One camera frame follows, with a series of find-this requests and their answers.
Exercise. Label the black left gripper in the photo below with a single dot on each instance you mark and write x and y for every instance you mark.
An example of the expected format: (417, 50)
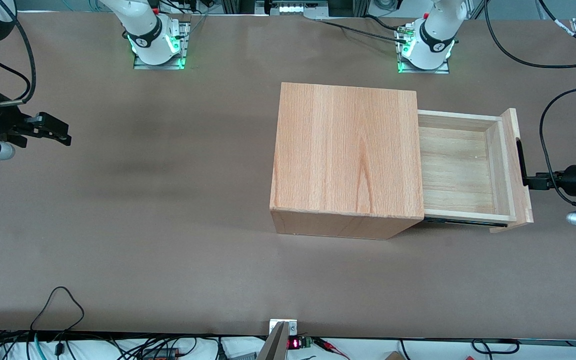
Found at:
(574, 179)

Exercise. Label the light wooden drawer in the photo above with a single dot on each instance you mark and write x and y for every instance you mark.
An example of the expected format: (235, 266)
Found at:
(458, 170)

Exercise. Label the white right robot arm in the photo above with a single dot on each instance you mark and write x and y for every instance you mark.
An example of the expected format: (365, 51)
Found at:
(148, 35)

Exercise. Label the light wooden drawer cabinet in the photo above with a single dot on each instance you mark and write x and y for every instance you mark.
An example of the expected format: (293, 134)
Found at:
(343, 150)

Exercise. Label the brown cardboard piece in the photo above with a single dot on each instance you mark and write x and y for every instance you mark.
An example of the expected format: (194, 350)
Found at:
(393, 356)

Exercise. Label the orange and black device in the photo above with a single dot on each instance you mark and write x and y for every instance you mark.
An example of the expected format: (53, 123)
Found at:
(160, 354)

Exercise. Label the red and black clip leads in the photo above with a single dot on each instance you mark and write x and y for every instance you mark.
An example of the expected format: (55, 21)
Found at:
(330, 346)

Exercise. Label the white power strip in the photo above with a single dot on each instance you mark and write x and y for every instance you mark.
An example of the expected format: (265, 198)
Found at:
(292, 7)

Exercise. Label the small green circuit board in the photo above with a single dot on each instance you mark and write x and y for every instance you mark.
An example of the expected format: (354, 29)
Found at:
(305, 342)

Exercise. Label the red LED display module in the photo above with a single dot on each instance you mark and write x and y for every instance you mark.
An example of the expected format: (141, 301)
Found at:
(293, 344)

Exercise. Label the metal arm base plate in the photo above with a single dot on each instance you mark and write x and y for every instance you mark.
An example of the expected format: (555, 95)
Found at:
(140, 64)
(440, 70)

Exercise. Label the white metal bracket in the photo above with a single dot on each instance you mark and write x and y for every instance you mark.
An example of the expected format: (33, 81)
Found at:
(293, 326)

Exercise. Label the tan wedge-shaped mount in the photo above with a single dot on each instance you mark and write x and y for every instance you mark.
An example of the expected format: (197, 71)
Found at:
(275, 345)

